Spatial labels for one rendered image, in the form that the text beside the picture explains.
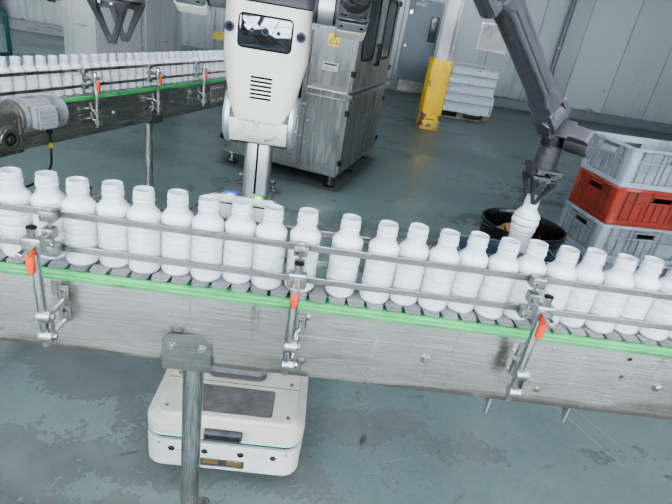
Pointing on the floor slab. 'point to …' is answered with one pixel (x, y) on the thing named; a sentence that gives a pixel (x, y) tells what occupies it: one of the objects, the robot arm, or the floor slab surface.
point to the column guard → (433, 94)
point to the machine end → (339, 97)
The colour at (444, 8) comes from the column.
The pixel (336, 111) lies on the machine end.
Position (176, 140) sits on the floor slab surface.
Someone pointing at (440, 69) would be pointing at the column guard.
